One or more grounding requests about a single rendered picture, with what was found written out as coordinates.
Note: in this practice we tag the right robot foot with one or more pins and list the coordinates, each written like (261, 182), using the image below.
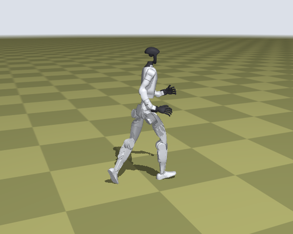
(167, 174)

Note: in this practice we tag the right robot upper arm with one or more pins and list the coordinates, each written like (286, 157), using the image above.
(148, 77)

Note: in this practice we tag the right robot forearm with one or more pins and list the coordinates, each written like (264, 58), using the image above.
(146, 100)

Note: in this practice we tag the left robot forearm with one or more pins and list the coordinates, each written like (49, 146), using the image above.
(158, 93)

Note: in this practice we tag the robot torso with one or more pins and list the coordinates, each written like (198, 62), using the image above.
(141, 108)

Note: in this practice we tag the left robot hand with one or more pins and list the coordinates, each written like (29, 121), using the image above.
(169, 90)

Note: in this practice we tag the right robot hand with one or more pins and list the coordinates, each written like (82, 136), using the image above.
(163, 109)

